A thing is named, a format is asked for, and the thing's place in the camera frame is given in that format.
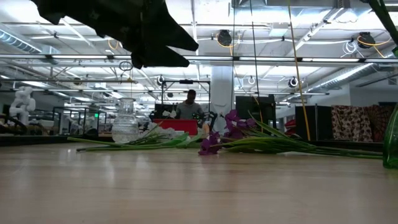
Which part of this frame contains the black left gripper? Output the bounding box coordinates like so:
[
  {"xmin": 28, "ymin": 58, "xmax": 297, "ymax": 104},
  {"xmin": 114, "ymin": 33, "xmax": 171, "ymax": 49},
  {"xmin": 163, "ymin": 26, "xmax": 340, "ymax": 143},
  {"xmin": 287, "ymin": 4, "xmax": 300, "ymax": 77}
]
[{"xmin": 30, "ymin": 0, "xmax": 200, "ymax": 70}]

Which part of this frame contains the purple artificial flower bunch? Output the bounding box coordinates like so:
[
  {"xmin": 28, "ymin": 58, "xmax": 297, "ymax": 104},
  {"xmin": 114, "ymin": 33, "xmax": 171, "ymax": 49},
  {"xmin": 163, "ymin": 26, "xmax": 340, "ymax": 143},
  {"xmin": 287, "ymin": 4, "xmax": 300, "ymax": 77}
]
[{"xmin": 198, "ymin": 109, "xmax": 384, "ymax": 157}]

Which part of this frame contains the clear glass vase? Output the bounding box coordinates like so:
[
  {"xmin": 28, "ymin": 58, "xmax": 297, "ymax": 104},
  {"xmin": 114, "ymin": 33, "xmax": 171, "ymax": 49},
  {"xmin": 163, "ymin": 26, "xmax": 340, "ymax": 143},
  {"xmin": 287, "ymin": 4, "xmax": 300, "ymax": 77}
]
[{"xmin": 111, "ymin": 97, "xmax": 140, "ymax": 144}]

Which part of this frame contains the green glass vase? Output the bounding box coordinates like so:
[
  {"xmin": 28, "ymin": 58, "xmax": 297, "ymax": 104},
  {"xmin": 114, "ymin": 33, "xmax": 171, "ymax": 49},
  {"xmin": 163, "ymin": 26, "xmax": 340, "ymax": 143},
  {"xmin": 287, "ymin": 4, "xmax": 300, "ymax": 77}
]
[{"xmin": 382, "ymin": 104, "xmax": 398, "ymax": 170}]

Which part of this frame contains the small black monitor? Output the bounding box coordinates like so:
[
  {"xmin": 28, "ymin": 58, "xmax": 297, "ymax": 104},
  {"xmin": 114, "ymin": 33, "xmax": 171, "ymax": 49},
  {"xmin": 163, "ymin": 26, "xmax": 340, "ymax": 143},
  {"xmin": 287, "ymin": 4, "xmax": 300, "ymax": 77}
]
[{"xmin": 154, "ymin": 103, "xmax": 178, "ymax": 119}]

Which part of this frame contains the person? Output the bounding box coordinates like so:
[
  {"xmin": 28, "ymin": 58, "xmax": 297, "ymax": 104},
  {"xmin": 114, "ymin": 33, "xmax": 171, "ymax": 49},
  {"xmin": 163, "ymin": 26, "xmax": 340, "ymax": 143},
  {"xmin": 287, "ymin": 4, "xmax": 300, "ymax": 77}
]
[{"xmin": 175, "ymin": 89, "xmax": 205, "ymax": 121}]

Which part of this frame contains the red storage bin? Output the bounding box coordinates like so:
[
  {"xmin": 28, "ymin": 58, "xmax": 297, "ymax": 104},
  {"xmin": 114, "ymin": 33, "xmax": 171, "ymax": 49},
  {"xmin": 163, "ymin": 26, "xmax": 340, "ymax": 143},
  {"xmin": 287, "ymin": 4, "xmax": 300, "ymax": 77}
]
[{"xmin": 154, "ymin": 118, "xmax": 199, "ymax": 136}]

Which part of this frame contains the large black monitor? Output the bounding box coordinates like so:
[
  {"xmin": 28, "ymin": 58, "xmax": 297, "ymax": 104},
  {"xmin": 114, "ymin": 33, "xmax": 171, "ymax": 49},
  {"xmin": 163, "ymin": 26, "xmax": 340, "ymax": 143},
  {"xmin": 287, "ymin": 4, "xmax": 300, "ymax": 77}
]
[{"xmin": 235, "ymin": 95, "xmax": 277, "ymax": 138}]

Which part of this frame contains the red chair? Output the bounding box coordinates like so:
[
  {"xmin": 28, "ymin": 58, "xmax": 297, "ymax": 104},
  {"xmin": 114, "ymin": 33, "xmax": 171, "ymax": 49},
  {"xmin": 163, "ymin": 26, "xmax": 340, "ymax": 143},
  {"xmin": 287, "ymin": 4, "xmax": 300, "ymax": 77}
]
[{"xmin": 284, "ymin": 119, "xmax": 298, "ymax": 138}]

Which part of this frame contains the black cabinet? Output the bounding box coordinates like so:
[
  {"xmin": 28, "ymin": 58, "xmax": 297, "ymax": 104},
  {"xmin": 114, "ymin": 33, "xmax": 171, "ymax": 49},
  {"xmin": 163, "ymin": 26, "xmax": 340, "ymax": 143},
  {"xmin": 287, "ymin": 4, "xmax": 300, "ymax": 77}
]
[{"xmin": 294, "ymin": 105, "xmax": 333, "ymax": 141}]

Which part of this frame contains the brown patterned cloth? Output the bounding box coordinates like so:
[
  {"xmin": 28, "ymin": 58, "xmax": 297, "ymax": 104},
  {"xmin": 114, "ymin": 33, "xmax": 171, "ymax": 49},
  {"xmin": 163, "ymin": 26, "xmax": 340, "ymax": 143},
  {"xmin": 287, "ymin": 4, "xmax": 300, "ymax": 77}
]
[{"xmin": 331, "ymin": 105, "xmax": 392, "ymax": 142}]

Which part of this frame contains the black gantry frame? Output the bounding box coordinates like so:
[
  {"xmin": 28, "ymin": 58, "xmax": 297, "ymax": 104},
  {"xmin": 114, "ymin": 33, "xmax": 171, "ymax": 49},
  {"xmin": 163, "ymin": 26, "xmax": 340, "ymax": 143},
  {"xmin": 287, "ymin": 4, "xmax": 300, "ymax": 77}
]
[{"xmin": 160, "ymin": 80, "xmax": 211, "ymax": 121}]

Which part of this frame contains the yellow hanging cable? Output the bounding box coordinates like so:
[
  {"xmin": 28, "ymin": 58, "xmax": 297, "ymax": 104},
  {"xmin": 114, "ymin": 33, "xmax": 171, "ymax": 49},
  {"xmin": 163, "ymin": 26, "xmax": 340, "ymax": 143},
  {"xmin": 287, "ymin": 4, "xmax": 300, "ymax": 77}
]
[{"xmin": 286, "ymin": 0, "xmax": 312, "ymax": 141}]

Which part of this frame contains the silver ventilation duct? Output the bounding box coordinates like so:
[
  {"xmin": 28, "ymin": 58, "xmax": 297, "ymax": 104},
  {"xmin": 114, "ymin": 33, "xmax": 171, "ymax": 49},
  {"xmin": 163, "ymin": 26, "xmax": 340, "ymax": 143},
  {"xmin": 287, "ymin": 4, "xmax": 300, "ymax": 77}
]
[
  {"xmin": 0, "ymin": 29, "xmax": 60, "ymax": 55},
  {"xmin": 306, "ymin": 62, "xmax": 398, "ymax": 94}
]

